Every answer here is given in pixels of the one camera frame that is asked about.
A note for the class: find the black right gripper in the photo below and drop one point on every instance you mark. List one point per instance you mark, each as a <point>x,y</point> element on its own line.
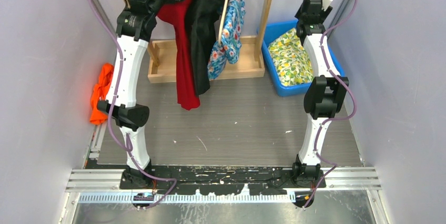
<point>323,14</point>

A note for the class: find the red pleated skirt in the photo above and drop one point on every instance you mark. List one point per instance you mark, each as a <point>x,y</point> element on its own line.
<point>175,14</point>

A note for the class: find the lemon print skirt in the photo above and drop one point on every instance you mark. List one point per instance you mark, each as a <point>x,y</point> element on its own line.
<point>291,61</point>

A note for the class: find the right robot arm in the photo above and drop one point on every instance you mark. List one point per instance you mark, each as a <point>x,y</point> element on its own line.
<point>325,95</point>

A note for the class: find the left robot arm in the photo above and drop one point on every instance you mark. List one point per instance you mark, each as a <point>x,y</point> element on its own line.
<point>133,32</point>

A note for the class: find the black skirt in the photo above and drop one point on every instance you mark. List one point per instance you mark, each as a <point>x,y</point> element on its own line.
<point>200,22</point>

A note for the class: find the beige wooden hanger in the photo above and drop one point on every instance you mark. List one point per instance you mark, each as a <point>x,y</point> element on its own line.
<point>221,25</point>

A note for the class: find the blue floral skirt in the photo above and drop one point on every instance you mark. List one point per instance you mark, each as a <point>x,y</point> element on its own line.
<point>229,50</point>

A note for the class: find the blue plastic bin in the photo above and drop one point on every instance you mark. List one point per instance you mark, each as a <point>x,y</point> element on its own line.
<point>273,31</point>

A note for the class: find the wooden clothes rack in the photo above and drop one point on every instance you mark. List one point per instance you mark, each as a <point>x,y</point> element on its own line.
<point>243,61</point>

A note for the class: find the orange cloth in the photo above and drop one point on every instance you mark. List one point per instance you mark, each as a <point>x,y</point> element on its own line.
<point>100,90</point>

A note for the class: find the aluminium rail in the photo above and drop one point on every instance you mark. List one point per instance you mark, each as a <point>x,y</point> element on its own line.
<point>102,186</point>

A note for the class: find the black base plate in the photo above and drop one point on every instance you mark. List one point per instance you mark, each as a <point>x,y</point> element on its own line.
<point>221,180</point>

